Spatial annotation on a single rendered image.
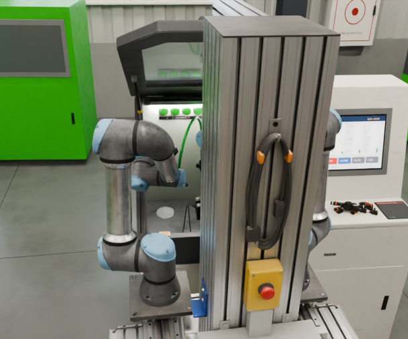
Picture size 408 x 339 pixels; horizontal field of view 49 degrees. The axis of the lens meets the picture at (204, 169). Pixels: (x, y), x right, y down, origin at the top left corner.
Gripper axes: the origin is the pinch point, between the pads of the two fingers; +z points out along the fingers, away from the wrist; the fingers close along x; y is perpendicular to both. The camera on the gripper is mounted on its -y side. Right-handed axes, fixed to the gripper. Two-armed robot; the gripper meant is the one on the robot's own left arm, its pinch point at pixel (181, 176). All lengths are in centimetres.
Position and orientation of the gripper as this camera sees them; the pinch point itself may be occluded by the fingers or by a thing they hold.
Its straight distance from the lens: 210.7
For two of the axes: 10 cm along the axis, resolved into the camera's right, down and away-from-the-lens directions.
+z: 4.7, 3.9, 7.9
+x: 8.5, 0.4, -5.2
